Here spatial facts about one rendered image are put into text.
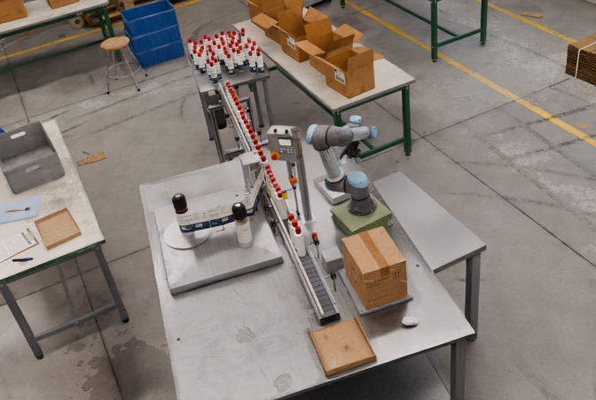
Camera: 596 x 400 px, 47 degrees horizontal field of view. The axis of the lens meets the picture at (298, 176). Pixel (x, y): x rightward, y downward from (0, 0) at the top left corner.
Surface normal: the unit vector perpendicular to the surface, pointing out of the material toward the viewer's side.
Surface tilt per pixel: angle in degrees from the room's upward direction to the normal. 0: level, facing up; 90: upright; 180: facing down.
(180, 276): 0
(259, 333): 0
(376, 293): 90
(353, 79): 91
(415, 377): 1
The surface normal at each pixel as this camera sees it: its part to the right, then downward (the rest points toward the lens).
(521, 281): -0.12, -0.81
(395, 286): 0.31, 0.52
